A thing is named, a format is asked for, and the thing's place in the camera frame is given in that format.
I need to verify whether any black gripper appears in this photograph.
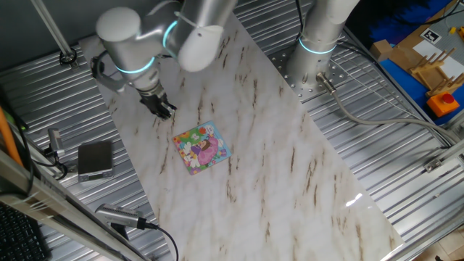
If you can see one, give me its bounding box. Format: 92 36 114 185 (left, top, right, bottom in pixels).
139 91 178 121

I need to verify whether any colourful fairy puzzle board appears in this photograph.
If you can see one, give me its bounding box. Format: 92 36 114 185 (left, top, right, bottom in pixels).
171 120 233 176

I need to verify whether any silver digital scale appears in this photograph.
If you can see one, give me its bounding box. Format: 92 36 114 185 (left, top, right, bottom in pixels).
77 140 115 183

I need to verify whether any white marble pattern board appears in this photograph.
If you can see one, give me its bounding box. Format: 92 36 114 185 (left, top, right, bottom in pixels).
78 10 405 261

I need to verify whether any metal pole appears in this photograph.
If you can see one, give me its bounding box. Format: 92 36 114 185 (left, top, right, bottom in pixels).
30 0 80 70

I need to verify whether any orange tube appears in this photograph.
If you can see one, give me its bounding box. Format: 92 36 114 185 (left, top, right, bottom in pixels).
0 107 25 167

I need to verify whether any black keyboard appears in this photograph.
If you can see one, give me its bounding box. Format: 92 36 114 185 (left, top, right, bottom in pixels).
0 202 50 261

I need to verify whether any small cardboard box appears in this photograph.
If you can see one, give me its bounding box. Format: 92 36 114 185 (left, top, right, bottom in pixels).
369 38 394 62

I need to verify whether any blue mat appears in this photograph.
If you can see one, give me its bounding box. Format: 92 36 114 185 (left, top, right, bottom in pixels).
378 57 464 126

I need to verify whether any wooden peg rack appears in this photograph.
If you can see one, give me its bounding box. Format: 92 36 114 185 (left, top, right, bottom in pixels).
409 46 464 98

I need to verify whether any black white marker tag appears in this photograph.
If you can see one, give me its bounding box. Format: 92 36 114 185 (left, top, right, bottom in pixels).
420 28 442 45

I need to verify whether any orange emergency stop button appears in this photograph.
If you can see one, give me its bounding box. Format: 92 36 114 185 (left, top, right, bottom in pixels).
426 92 461 118

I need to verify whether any white paper sheet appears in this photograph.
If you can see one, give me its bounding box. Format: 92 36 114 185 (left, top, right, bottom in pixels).
413 39 464 79

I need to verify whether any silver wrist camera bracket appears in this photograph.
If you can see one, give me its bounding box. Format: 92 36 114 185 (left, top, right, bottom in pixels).
94 70 128 94

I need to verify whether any black round cable connector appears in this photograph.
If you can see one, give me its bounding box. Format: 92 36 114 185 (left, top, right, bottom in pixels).
90 57 106 79

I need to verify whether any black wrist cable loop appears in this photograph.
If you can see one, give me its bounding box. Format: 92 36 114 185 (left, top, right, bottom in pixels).
90 50 171 83

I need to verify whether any silver camera with vents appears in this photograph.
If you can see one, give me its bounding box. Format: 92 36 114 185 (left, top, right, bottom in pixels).
47 128 66 159

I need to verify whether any silver camera with black plug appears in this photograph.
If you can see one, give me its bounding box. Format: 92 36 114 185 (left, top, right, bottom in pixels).
94 203 148 231

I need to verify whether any black camera cable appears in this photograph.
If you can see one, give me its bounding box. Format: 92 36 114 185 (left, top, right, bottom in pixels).
139 217 181 261

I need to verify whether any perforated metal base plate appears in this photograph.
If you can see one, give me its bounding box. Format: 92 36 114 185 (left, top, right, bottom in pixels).
266 39 349 104

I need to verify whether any aluminium frame beam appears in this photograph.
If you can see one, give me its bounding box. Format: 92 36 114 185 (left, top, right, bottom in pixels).
0 150 150 261

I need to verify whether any black cable bundle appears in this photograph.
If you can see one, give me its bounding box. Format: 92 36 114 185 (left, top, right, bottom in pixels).
292 0 307 43

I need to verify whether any thick grey cable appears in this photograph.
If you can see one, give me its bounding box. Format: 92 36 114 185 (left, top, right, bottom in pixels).
315 71 460 146

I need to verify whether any metal corner bracket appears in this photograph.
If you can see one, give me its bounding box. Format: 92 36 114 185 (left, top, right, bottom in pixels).
423 157 445 174

